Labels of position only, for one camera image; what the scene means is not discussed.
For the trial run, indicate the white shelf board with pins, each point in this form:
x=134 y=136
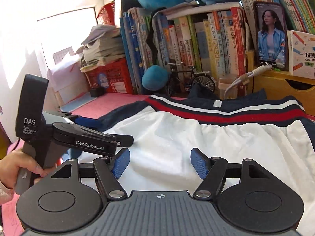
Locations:
x=196 y=8

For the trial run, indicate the black model bicycle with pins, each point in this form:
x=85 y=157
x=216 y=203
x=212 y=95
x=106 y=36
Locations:
x=192 y=81

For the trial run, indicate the row of green spine books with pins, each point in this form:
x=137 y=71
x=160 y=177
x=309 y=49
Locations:
x=295 y=7

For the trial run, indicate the light blue booklet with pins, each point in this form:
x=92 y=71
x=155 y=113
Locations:
x=76 y=102

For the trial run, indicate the row of thin blue books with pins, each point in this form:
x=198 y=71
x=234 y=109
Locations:
x=133 y=49

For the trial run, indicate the small black box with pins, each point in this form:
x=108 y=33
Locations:
x=96 y=93

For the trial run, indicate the person's left hand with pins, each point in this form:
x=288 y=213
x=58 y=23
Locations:
x=9 y=167

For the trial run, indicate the row of thick storybooks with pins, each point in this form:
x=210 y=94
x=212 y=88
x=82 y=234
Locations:
x=196 y=46

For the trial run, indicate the red plastic crate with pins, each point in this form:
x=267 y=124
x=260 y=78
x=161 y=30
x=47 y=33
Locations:
x=110 y=76

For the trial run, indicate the white and navy jacket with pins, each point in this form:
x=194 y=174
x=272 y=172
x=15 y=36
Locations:
x=172 y=132

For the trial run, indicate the wooden drawer organizer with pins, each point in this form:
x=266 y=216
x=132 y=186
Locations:
x=278 y=91

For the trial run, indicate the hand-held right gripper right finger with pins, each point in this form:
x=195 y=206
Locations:
x=199 y=163

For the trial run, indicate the red mesh basket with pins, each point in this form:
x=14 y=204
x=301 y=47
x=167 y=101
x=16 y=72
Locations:
x=105 y=13

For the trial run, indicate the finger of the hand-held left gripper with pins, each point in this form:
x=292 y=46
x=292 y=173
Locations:
x=124 y=140
x=88 y=123

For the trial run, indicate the stack of paper booklets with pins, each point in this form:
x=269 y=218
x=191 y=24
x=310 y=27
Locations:
x=103 y=49

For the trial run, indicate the blue plush ball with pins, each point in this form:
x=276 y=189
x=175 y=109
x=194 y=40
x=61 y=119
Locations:
x=155 y=78

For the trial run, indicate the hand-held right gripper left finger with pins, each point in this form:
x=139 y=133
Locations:
x=120 y=162

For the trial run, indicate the white label printer box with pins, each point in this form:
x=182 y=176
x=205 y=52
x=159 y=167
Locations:
x=302 y=54

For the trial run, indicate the translucent white cup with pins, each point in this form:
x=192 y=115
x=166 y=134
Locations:
x=227 y=88

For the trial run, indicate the black smartphone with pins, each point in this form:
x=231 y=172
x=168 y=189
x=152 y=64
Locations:
x=270 y=36

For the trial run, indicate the pink rabbit print mat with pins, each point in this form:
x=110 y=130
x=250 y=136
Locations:
x=98 y=105

